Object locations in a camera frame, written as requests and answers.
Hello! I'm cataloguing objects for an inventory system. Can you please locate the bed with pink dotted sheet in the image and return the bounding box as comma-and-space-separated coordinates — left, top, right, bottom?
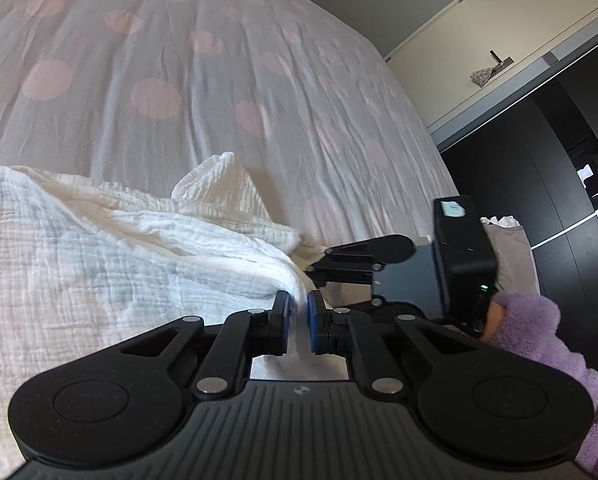
0, 0, 460, 266

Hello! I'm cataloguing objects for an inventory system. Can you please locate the white muslin garment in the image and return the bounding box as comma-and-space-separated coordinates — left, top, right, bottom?
0, 151, 350, 461

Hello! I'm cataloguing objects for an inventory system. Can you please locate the black wardrobe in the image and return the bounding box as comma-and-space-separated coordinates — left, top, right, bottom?
438, 35, 598, 378

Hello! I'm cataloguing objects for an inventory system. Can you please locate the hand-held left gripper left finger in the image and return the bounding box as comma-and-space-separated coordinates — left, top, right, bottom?
104, 290, 292, 401

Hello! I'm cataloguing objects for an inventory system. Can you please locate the cream door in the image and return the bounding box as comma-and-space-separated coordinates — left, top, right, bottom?
383, 0, 598, 133

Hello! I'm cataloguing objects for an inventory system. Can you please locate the metal door handle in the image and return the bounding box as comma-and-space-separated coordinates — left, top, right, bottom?
489, 50, 514, 73

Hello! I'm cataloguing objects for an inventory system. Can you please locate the patterned cloth pouch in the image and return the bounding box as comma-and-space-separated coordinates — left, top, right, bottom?
470, 64, 497, 86

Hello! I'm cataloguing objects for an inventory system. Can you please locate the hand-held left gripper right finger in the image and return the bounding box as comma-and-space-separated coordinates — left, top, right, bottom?
307, 291, 490, 401

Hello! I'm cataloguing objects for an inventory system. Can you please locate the right forearm in purple sleeve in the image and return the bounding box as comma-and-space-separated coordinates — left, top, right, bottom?
479, 291, 598, 480

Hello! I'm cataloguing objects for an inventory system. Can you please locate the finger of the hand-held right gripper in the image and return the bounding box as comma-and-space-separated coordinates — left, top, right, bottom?
328, 295, 386, 312
303, 240, 385, 288

